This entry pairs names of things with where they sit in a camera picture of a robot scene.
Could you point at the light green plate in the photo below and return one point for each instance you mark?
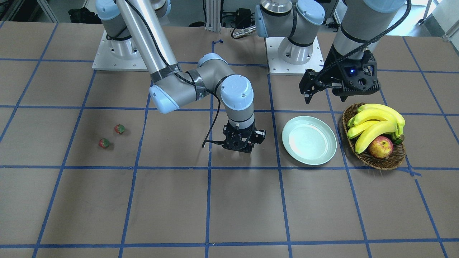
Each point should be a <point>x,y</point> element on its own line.
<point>309,140</point>

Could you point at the yellow banana bunch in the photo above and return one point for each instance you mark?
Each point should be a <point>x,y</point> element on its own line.
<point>372,121</point>

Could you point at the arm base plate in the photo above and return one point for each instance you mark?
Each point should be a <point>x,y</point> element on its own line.
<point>115,55</point>
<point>285,58</point>

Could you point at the aluminium frame post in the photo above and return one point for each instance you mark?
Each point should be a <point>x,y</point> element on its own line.
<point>213,15</point>

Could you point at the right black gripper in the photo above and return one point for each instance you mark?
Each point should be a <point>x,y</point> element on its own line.
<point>260,135</point>

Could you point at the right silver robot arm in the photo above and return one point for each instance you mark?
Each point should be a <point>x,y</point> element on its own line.
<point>134,29</point>

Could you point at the woven wicker basket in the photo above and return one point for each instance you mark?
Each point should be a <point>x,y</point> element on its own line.
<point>393,161</point>

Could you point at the red apple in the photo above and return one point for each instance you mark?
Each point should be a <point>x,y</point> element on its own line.
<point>380,147</point>

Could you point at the red strawberry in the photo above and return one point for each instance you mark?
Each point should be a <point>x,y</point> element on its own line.
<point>119,129</point>
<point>104,143</point>

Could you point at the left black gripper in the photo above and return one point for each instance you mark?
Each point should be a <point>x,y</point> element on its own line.
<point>332,64</point>

